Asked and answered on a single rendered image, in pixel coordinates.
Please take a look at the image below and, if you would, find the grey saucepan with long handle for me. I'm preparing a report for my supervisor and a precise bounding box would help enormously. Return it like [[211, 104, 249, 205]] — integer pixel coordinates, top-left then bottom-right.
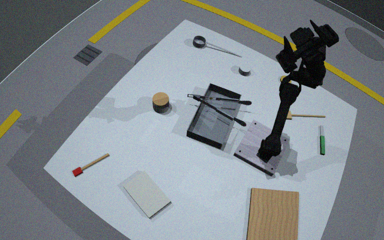
[[192, 35, 242, 57]]

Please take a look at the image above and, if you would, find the wooden spatula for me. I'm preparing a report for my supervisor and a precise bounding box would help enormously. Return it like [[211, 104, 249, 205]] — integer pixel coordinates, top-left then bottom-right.
[[286, 110, 326, 120]]

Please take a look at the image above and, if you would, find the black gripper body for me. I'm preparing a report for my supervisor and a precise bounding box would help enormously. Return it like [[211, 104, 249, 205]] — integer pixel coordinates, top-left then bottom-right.
[[276, 24, 339, 74]]

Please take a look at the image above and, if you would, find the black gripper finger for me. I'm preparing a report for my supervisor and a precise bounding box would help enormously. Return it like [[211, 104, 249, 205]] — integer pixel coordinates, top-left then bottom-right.
[[310, 19, 333, 43], [280, 36, 297, 66]]

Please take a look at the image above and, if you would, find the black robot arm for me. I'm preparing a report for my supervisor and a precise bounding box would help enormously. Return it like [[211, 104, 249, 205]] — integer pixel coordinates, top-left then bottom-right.
[[256, 27, 326, 163]]

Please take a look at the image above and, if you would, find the wooden cutting board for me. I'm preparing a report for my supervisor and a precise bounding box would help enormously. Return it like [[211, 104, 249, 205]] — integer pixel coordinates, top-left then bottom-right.
[[246, 187, 299, 240]]

